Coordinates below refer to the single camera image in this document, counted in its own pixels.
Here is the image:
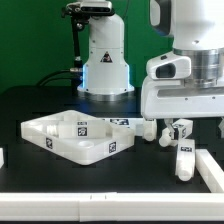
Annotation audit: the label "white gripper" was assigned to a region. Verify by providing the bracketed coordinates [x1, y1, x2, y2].
[141, 77, 224, 139]

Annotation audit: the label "white desk tabletop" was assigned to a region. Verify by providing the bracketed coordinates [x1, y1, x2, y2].
[21, 110, 135, 165]

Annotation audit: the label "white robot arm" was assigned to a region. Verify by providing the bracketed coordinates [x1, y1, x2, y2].
[78, 0, 224, 141]

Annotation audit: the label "white L-shaped obstacle fence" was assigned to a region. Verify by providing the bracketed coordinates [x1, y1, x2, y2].
[0, 149, 224, 222]

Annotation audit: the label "white block at left edge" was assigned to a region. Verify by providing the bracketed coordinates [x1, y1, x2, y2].
[0, 148, 4, 169]

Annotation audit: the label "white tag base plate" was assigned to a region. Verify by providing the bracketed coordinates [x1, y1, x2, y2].
[105, 118, 143, 130]

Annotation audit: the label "black cables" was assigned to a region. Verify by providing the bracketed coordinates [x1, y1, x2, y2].
[35, 69, 83, 88]

